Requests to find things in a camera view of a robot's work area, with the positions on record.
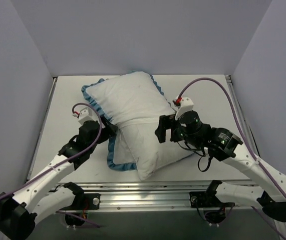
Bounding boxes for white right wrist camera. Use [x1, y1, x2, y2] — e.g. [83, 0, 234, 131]
[173, 97, 194, 120]

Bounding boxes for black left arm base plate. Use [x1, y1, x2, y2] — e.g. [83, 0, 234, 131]
[83, 193, 101, 211]

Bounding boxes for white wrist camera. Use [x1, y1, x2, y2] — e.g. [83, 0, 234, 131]
[173, 97, 194, 120]
[78, 107, 94, 125]

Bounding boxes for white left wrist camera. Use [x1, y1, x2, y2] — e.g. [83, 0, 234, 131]
[78, 107, 94, 125]

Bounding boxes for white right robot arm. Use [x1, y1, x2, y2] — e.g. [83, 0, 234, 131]
[155, 110, 286, 223]

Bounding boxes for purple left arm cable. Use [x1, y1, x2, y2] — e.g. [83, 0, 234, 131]
[0, 102, 103, 230]

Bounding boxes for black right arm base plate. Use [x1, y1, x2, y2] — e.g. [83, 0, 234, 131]
[189, 180, 235, 208]

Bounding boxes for blue ruffled pillowcase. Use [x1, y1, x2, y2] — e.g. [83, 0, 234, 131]
[81, 71, 173, 172]

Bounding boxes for aluminium right side rail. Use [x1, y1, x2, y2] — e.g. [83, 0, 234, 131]
[225, 75, 259, 156]

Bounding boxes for aluminium table edge rail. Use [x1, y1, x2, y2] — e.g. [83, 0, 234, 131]
[26, 77, 58, 181]

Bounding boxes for white pillow insert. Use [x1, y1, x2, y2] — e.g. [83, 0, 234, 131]
[116, 119, 197, 181]

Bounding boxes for aluminium front frame rail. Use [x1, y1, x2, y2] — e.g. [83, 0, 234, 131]
[25, 179, 266, 213]

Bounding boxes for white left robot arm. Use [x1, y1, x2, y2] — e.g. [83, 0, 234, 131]
[0, 116, 118, 240]

